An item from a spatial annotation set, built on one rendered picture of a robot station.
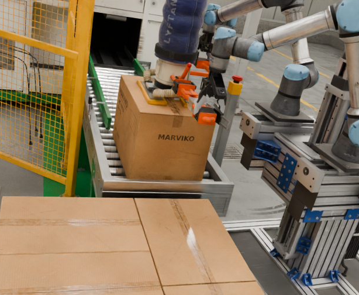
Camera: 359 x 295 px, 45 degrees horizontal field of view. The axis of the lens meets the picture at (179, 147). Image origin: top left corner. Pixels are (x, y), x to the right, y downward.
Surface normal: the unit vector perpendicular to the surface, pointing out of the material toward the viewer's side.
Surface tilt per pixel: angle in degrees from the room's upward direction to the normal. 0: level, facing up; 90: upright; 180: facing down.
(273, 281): 0
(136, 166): 90
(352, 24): 83
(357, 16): 83
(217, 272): 0
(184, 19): 70
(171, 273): 0
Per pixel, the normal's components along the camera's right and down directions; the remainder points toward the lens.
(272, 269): 0.19, -0.89
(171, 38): -0.31, 0.07
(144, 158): 0.27, 0.44
